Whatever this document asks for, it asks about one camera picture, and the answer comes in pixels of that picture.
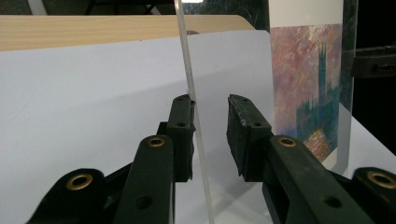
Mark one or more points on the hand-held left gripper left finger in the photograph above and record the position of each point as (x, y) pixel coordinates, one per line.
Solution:
(180, 140)

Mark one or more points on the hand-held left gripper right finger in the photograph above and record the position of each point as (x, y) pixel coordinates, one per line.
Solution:
(246, 140)

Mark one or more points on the white metal stand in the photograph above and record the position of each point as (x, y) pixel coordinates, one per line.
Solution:
(37, 7)

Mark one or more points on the clear acrylic picture frame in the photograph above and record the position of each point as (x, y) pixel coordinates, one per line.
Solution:
(305, 77)

